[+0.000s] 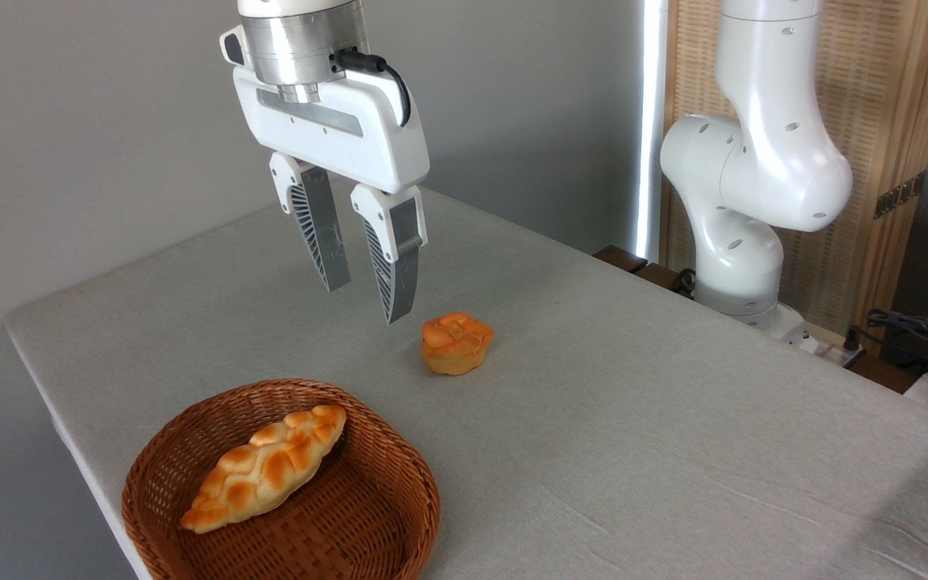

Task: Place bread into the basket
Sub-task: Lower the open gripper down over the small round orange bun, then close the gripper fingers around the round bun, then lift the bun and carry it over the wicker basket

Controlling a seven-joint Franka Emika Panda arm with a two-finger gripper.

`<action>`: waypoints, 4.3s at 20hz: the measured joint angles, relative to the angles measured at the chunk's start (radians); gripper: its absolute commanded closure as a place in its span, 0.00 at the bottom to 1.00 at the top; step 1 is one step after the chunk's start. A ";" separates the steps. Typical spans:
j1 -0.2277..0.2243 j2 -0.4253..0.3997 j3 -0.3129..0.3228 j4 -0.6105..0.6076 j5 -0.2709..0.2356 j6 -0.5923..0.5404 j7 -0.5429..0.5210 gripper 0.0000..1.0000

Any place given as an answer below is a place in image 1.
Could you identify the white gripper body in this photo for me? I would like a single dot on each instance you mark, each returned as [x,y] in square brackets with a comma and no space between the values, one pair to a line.
[327,129]

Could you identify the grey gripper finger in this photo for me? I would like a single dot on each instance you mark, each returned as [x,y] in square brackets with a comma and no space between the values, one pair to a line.
[395,266]
[321,217]

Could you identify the small round bread bun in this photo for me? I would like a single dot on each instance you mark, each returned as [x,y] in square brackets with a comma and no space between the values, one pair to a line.
[456,342]

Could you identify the long braided bread loaf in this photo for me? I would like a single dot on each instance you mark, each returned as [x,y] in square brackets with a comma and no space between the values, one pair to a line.
[271,467]

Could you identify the brown woven wicker basket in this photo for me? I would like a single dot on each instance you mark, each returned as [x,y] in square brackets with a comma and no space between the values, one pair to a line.
[367,515]

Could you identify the dark brown wooden block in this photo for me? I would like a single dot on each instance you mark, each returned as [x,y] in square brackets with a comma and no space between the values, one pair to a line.
[661,276]
[621,258]

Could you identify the grey tablecloth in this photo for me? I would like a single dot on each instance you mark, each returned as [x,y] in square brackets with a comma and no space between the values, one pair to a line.
[633,443]

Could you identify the white power strip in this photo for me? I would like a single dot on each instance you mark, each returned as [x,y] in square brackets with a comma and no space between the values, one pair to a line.
[830,348]

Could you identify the dark metal screen hinge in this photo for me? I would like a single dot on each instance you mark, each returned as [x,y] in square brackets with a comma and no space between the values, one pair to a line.
[899,195]

